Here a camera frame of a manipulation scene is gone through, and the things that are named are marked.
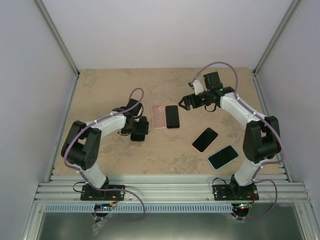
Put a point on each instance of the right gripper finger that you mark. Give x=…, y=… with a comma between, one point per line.
x=185, y=105
x=186, y=99

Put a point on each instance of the black smartphone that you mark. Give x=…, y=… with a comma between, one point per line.
x=172, y=117

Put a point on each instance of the phone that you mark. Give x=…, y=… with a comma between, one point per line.
x=223, y=157
x=204, y=140
x=137, y=137

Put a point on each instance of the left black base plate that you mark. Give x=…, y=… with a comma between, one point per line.
x=90, y=194

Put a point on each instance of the left small circuit board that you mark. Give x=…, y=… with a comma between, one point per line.
x=105, y=207

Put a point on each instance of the small circuit board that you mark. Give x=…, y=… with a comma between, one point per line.
x=105, y=207
x=243, y=206

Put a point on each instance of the light pink phone case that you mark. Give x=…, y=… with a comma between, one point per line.
x=158, y=116

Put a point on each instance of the phone in blue case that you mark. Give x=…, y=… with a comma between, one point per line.
x=223, y=157

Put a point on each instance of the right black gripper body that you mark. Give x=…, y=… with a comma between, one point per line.
x=200, y=103

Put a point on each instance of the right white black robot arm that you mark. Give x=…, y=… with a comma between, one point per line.
x=262, y=133

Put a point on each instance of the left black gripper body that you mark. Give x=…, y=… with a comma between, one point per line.
x=137, y=129

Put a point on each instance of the left aluminium corner post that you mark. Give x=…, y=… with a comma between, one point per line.
x=56, y=35

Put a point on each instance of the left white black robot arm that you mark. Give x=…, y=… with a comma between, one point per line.
x=81, y=147

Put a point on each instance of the phone in pink case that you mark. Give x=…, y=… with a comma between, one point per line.
x=204, y=140

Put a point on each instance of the clear plastic bag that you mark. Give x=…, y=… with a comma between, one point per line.
x=98, y=225

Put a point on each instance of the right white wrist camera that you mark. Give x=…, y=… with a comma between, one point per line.
x=197, y=86

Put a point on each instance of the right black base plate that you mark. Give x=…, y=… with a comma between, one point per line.
x=222, y=192

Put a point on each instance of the right aluminium corner post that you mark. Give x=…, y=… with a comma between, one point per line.
x=277, y=34

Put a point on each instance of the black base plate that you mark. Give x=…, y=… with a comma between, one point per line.
x=222, y=192
x=90, y=194

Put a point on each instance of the aluminium corner post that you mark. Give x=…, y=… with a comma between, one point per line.
x=56, y=35
x=277, y=34

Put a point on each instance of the right small circuit board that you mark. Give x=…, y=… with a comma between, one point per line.
x=243, y=206

